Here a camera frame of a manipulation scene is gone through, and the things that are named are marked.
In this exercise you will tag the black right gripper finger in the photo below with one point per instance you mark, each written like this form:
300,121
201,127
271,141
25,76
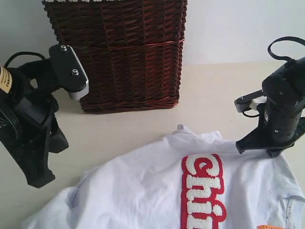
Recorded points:
255,140

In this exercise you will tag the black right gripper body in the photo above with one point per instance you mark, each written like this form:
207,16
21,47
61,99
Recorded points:
285,99

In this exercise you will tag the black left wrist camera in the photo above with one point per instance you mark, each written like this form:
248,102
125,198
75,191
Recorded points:
69,71

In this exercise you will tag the dark red wicker basket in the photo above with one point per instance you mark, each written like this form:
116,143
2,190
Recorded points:
131,50

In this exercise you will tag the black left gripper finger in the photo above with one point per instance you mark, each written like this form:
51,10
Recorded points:
58,141
30,149

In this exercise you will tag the white t-shirt red lettering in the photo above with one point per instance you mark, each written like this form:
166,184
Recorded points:
183,181

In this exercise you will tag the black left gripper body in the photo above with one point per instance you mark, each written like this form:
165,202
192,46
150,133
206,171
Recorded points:
26,90

